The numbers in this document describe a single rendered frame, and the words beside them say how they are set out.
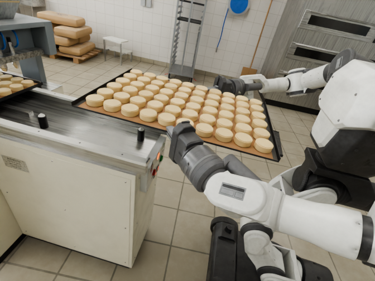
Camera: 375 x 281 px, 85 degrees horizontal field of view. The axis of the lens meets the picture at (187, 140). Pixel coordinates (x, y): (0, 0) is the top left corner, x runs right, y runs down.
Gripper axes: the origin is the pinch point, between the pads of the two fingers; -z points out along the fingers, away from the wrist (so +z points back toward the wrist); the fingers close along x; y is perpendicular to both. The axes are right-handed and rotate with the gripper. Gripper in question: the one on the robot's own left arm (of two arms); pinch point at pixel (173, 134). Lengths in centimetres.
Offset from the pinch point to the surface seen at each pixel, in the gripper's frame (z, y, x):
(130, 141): -31.7, 0.1, -25.0
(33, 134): -41, 34, -20
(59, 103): -70, 22, -23
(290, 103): -139, -343, -94
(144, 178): -13.9, 0.5, -30.6
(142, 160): -12.6, 2.9, -18.9
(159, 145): -24.9, -11.0, -25.0
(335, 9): -141, -339, 54
